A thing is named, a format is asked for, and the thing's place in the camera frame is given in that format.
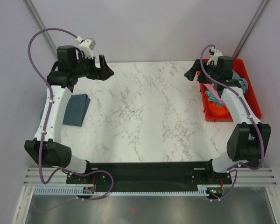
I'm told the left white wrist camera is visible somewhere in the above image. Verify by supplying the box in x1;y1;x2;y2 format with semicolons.
76;36;96;59

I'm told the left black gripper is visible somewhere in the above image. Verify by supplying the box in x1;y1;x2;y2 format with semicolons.
72;53;114;82

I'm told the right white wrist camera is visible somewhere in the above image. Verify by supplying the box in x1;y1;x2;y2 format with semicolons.
207;47;223;67

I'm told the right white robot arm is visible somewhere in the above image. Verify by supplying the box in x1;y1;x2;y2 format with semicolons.
184;56;271;184

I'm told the pink t shirt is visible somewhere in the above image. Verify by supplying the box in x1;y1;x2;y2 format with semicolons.
204;84;228;110

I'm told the left aluminium frame post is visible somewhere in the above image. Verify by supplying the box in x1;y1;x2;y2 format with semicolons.
22;0;67;69

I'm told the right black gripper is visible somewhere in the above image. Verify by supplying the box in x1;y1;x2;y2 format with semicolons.
184;59;220;85

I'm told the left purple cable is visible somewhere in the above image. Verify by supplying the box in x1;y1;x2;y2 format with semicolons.
28;27;115;212

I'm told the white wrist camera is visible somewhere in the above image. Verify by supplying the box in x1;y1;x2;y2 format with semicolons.
76;36;96;59
207;47;223;67

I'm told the white slotted cable duct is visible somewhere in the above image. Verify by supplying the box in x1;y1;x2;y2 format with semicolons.
34;184;224;196

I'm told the dark blue-grey t shirt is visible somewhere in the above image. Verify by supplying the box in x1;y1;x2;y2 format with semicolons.
39;93;91;128

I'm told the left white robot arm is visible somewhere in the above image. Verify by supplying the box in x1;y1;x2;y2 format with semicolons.
24;45;114;183

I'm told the grey-blue t shirt in bin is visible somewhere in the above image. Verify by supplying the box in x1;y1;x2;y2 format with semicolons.
232;71;249;94

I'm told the right aluminium frame post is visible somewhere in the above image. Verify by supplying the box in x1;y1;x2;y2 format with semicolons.
232;0;271;59

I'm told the orange t shirt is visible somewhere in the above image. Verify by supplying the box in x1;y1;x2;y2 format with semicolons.
208;102;229;117

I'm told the red plastic bin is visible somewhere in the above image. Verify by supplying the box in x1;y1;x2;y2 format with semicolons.
200;59;262;122

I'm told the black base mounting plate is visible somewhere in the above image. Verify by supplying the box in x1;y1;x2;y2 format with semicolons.
38;160;262;196

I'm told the teal t shirt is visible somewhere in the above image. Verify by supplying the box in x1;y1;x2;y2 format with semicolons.
205;91;223;106

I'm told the aluminium front rail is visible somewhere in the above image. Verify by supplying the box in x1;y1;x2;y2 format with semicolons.
22;166;278;187

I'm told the aluminium frame post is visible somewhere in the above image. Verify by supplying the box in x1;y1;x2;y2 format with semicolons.
22;0;67;69
232;0;271;59

